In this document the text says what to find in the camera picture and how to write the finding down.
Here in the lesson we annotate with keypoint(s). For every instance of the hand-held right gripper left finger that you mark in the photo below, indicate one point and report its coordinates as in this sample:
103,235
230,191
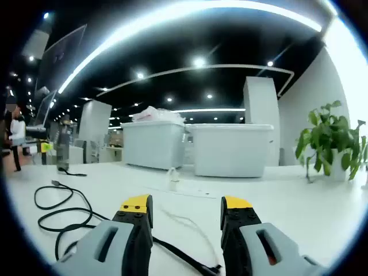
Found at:
115,247

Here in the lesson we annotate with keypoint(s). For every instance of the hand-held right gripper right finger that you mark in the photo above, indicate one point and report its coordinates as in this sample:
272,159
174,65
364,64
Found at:
253,247

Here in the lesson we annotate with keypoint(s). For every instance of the white desktop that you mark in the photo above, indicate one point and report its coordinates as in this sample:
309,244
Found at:
287,207

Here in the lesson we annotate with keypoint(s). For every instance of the small white bottle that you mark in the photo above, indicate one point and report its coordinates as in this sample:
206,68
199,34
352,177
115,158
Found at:
173,179

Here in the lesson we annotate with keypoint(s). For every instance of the white lidded storage box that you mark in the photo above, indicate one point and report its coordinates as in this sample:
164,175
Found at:
230,149

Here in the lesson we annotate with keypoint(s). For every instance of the yellow green object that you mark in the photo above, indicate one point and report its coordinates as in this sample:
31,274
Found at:
46,147

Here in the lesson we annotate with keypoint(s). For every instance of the green potted plant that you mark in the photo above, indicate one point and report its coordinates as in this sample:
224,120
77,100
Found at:
330,135

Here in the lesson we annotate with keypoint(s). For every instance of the pile of plastic bags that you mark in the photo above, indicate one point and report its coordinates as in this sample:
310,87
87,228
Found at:
158,114

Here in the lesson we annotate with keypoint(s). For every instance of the grey laptop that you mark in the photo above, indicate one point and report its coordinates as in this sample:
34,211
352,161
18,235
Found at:
46,110

